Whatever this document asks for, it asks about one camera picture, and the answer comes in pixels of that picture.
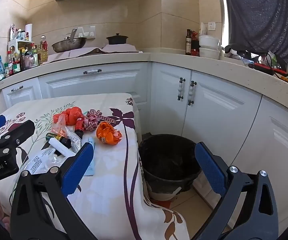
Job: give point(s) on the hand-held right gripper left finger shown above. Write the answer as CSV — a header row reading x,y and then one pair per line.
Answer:
x,y
77,165

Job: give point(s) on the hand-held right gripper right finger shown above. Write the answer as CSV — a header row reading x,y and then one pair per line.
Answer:
x,y
211,167

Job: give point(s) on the silver blister pack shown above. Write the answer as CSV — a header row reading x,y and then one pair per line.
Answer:
x,y
74,140

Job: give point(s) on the white tube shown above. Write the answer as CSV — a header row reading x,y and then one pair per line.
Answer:
x,y
59,146

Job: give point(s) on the small dark glass bottle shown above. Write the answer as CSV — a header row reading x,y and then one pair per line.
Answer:
x,y
64,141

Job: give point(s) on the green black battery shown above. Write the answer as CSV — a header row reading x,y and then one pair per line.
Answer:
x,y
51,137

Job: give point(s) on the clear plastic printed packaging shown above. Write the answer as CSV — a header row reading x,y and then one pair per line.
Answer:
x,y
39,161

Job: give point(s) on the clear orange-print plastic bag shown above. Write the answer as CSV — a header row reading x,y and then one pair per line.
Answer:
x,y
60,127

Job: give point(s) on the small red bottle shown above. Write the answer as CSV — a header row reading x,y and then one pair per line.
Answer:
x,y
79,125

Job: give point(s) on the orange wrapper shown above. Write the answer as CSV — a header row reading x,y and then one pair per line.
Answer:
x,y
106,135

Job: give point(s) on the black trash bin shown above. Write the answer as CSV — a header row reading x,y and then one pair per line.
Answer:
x,y
169,160

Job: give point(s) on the red white gingham ribbon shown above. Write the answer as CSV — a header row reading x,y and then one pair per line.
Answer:
x,y
91,122

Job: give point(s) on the red plastic bag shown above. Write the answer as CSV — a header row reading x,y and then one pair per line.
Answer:
x,y
71,115

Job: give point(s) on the floral tablecloth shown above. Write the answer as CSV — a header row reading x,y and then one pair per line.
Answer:
x,y
109,180

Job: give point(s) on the small white cabinet door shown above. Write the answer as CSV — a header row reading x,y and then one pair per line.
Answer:
x,y
21,93

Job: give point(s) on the cluster of condiment bottles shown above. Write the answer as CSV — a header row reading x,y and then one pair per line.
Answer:
x,y
29,60

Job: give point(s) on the wide white cabinet drawer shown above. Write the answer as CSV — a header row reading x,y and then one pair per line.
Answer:
x,y
96,82

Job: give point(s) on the white spice shelf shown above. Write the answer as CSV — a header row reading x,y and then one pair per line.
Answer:
x,y
16,43

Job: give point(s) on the steel wok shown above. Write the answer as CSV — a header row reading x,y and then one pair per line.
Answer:
x,y
69,45

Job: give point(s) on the white paper towel roll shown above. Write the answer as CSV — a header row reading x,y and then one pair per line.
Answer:
x,y
28,31

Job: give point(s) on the beige stone countertop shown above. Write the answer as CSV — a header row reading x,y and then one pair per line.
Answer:
x,y
184,60

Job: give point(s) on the red and black tool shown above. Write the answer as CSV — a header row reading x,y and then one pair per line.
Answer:
x,y
264,67

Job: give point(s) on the white cloth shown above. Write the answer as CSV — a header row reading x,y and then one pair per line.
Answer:
x,y
234,53

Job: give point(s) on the red packets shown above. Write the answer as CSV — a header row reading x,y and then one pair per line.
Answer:
x,y
195,51

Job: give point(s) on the grey stove cover cloth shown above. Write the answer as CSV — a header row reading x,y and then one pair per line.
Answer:
x,y
119,48

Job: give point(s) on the dark oil bottle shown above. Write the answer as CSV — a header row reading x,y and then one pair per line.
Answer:
x,y
188,45

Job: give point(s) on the black cooking pot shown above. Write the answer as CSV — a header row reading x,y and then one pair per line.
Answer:
x,y
116,40

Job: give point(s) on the white bag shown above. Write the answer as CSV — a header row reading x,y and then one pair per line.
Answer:
x,y
203,30

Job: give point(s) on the dark window curtain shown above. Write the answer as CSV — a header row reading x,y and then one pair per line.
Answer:
x,y
259,17

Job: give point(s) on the white wall outlet strip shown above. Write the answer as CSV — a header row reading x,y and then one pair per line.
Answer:
x,y
86,31

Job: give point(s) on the white wall socket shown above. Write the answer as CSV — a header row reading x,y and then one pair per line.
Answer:
x,y
211,25

